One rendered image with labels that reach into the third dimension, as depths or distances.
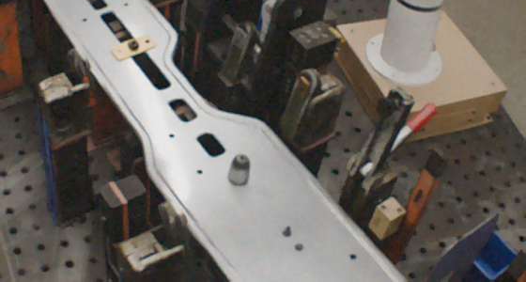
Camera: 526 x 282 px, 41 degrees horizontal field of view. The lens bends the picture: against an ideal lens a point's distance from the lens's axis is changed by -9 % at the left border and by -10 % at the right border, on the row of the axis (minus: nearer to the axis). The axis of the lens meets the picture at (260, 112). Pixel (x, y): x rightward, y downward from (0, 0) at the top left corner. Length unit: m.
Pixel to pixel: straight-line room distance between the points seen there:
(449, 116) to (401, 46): 0.20
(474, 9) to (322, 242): 2.50
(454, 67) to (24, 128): 1.01
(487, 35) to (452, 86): 1.66
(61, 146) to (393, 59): 0.80
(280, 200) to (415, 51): 0.65
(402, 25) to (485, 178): 0.40
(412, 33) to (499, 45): 1.73
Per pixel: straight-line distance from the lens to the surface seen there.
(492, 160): 1.80
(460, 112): 1.77
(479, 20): 3.48
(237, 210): 1.16
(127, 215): 1.19
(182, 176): 1.19
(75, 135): 1.34
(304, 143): 1.31
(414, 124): 1.17
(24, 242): 1.48
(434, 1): 1.64
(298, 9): 1.28
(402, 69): 1.74
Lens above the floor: 1.92
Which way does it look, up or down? 45 degrees down
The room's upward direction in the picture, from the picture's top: 11 degrees clockwise
